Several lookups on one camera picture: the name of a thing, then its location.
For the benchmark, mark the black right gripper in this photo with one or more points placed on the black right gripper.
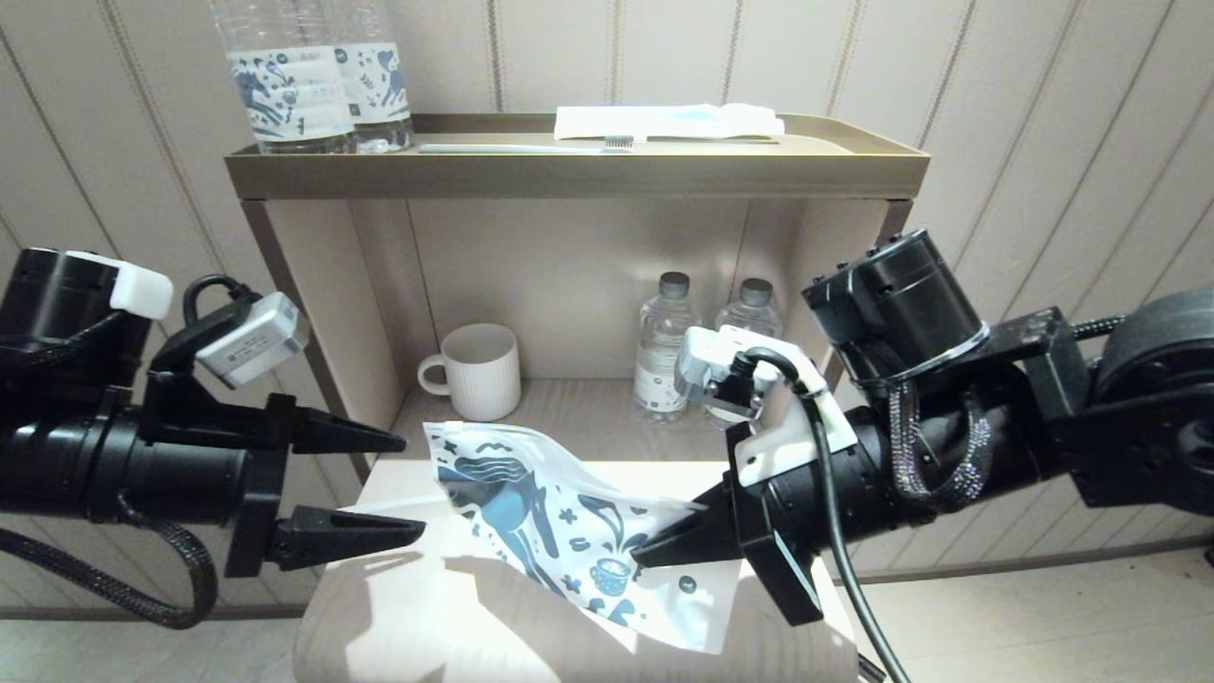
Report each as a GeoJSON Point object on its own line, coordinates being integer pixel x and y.
{"type": "Point", "coordinates": [844, 493]}

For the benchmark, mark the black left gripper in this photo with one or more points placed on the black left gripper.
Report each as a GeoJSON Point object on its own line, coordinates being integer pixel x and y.
{"type": "Point", "coordinates": [209, 465]}

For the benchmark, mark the blue horse print bag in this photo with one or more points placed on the blue horse print bag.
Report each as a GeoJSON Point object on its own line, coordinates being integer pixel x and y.
{"type": "Point", "coordinates": [569, 541]}

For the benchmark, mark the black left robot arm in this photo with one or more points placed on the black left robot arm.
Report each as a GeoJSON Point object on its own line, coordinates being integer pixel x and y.
{"type": "Point", "coordinates": [57, 465]}

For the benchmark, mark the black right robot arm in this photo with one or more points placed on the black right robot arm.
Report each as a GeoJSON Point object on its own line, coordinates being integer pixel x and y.
{"type": "Point", "coordinates": [1138, 427]}

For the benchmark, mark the white ribbed mug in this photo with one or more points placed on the white ribbed mug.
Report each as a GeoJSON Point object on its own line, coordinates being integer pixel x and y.
{"type": "Point", "coordinates": [484, 379]}

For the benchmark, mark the small clear water bottle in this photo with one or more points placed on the small clear water bottle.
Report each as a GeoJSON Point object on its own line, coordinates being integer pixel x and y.
{"type": "Point", "coordinates": [756, 308]}
{"type": "Point", "coordinates": [659, 360]}

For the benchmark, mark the black table knob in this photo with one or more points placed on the black table knob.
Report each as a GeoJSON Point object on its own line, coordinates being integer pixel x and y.
{"type": "Point", "coordinates": [868, 672]}

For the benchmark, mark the light blue toothbrush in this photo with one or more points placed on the light blue toothbrush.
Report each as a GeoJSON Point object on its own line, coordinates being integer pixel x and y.
{"type": "Point", "coordinates": [512, 148]}

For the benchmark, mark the brown open shelf unit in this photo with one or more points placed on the brown open shelf unit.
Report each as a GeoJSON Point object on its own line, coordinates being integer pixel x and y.
{"type": "Point", "coordinates": [569, 175]}

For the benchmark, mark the large clear water bottle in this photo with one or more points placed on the large clear water bottle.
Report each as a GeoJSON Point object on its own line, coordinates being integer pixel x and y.
{"type": "Point", "coordinates": [285, 95]}
{"type": "Point", "coordinates": [379, 81]}

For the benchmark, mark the white wrapped toothbrush packet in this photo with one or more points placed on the white wrapped toothbrush packet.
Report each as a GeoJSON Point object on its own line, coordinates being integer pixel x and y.
{"type": "Point", "coordinates": [664, 121]}

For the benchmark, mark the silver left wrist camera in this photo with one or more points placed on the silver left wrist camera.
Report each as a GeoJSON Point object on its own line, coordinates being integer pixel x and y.
{"type": "Point", "coordinates": [251, 341]}

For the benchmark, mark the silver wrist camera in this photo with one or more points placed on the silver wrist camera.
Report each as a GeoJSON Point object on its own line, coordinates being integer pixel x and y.
{"type": "Point", "coordinates": [251, 341]}
{"type": "Point", "coordinates": [707, 360]}

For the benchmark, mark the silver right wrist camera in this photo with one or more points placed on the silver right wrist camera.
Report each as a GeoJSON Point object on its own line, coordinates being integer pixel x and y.
{"type": "Point", "coordinates": [707, 360]}

